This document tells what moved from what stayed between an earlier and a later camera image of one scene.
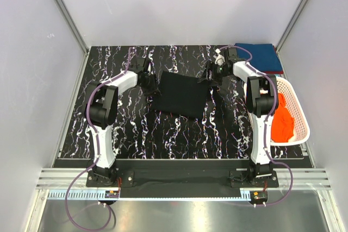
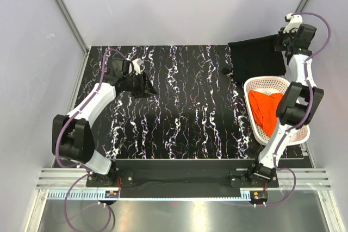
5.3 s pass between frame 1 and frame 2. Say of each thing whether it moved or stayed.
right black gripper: moved
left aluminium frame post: stayed
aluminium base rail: stayed
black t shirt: moved
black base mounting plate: stayed
